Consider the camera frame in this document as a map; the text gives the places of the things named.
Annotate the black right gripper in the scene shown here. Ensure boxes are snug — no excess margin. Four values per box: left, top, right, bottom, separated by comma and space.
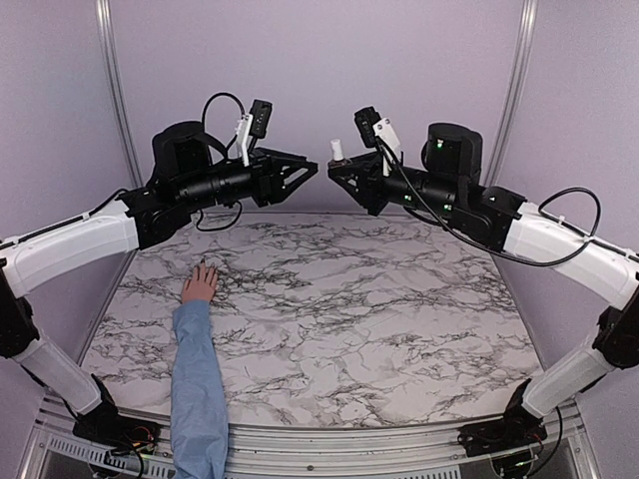
327, 150, 461, 220

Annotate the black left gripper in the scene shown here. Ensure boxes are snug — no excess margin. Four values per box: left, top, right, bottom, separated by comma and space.
177, 147, 319, 213

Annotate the white cap with brush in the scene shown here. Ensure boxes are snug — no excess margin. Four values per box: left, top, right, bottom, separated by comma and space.
330, 139, 344, 162

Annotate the red nail polish bottle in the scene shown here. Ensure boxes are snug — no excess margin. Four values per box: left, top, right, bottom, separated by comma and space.
327, 159, 350, 171

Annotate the blue sleeved forearm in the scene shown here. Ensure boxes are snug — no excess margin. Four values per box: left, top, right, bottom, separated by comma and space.
171, 299, 229, 478

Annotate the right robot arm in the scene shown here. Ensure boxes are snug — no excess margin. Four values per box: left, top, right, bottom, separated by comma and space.
328, 119, 638, 457

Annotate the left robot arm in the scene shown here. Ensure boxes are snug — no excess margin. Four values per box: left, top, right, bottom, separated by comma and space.
1, 116, 319, 447

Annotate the mannequin hand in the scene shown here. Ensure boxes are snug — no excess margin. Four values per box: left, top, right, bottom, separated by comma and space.
181, 262, 218, 304

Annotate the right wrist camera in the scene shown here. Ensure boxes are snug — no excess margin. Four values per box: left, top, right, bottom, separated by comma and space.
353, 106, 402, 178

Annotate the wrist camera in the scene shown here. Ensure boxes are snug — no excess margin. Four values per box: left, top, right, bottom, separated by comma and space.
235, 99, 273, 167
353, 106, 402, 178

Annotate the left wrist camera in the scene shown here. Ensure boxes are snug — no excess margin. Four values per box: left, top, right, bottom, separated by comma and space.
235, 99, 273, 167

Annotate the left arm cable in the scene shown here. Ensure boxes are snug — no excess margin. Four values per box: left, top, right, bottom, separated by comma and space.
192, 91, 249, 234

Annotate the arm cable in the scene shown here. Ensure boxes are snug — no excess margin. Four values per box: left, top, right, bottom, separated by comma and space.
192, 91, 249, 234
376, 139, 630, 268

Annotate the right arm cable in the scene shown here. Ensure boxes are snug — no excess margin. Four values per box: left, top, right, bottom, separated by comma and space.
376, 139, 630, 268

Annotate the right aluminium frame post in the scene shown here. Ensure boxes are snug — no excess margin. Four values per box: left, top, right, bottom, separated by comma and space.
485, 0, 538, 186

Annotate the aluminium frame post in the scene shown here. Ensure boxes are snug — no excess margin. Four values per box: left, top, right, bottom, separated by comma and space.
485, 0, 538, 186
95, 0, 144, 187

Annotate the left aluminium frame post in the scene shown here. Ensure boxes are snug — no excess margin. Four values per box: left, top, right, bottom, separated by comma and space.
95, 0, 144, 187

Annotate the front aluminium rail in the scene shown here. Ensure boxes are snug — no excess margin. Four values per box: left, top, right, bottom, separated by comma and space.
16, 397, 601, 478

